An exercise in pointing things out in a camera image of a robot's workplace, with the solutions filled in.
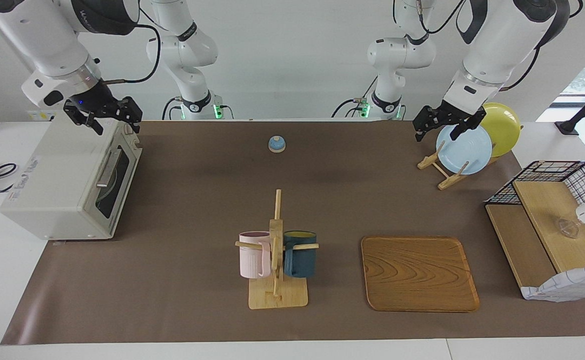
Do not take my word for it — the yellow plate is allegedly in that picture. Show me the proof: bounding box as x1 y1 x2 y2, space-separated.
480 102 522 158

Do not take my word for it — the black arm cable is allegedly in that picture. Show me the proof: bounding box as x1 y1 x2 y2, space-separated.
497 42 543 93
103 7 162 85

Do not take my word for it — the white toaster oven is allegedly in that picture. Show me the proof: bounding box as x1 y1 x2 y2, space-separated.
0 117 143 241

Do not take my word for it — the wooden plate rack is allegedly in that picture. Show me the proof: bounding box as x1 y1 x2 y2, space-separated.
417 125 523 191

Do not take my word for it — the wooden tray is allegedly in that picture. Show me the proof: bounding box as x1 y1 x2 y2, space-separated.
361 236 480 313

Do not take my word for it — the brown table mat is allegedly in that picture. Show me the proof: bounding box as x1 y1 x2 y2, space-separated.
0 120 585 346

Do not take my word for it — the dark blue mug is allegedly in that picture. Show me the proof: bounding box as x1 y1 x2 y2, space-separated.
283 230 318 279

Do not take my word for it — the black wire basket frame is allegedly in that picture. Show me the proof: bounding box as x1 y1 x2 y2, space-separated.
485 160 585 251

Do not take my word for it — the light blue plate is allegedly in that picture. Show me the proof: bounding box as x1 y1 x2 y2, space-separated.
435 124 493 176

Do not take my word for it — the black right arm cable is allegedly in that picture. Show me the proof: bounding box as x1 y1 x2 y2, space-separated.
103 7 162 85

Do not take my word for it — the glass oven door with handle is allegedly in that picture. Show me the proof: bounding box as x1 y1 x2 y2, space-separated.
92 132 142 236

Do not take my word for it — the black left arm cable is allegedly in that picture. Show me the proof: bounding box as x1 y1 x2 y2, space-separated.
497 42 543 93

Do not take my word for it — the white checkered cloth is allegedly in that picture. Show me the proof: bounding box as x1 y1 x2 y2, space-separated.
520 263 585 303

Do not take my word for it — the clear glass cup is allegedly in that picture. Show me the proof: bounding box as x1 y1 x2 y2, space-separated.
556 218 581 239

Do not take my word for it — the pink mug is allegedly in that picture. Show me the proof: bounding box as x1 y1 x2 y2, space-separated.
238 231 272 279

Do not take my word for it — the wooden mug tree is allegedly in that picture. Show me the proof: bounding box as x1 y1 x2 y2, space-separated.
235 189 320 310

